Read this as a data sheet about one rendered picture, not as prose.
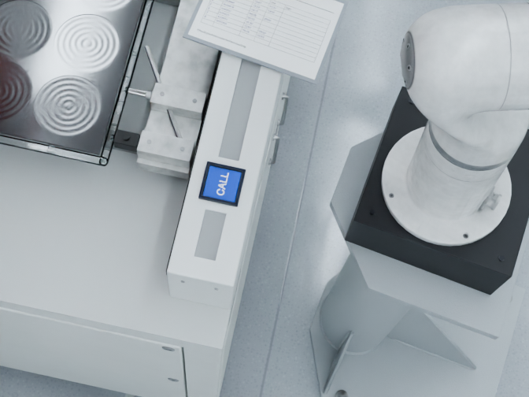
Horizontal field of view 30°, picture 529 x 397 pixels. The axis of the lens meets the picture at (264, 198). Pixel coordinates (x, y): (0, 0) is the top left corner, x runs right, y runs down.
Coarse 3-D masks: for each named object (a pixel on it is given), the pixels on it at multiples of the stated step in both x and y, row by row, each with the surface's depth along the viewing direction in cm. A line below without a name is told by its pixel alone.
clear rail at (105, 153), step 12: (144, 12) 153; (144, 24) 153; (132, 48) 151; (132, 60) 150; (132, 72) 150; (120, 96) 148; (120, 108) 148; (108, 132) 146; (108, 144) 145; (108, 156) 145
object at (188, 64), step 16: (192, 0) 157; (176, 16) 156; (176, 32) 155; (176, 48) 154; (192, 48) 154; (208, 48) 154; (176, 64) 153; (192, 64) 153; (208, 64) 153; (176, 80) 152; (192, 80) 152; (208, 80) 152; (208, 96) 152; (160, 112) 150; (160, 128) 149; (192, 128) 150; (144, 160) 147; (192, 160) 149; (176, 176) 150
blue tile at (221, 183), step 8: (216, 168) 139; (208, 176) 138; (216, 176) 138; (224, 176) 138; (232, 176) 138; (240, 176) 139; (208, 184) 138; (216, 184) 138; (224, 184) 138; (232, 184) 138; (208, 192) 137; (216, 192) 138; (224, 192) 138; (232, 192) 138; (232, 200) 137
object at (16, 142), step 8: (0, 136) 145; (8, 136) 145; (8, 144) 145; (16, 144) 145; (24, 144) 145; (32, 144) 145; (40, 144) 145; (40, 152) 145; (48, 152) 145; (56, 152) 145; (64, 152) 145; (72, 152) 145; (80, 152) 145; (80, 160) 145; (88, 160) 145; (96, 160) 145; (104, 160) 145
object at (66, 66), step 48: (0, 0) 153; (48, 0) 153; (96, 0) 154; (0, 48) 150; (48, 48) 150; (96, 48) 151; (0, 96) 147; (48, 96) 148; (96, 96) 148; (96, 144) 146
